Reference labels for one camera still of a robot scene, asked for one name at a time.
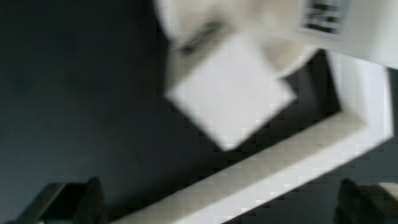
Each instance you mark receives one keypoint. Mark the white stool leg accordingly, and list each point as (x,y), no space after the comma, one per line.
(349,26)
(231,57)

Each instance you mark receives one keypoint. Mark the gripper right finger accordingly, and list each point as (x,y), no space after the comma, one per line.
(367,203)

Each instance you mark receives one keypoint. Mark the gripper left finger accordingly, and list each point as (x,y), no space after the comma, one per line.
(68,204)

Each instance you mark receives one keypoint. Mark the white U-shaped fence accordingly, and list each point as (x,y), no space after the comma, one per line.
(299,159)

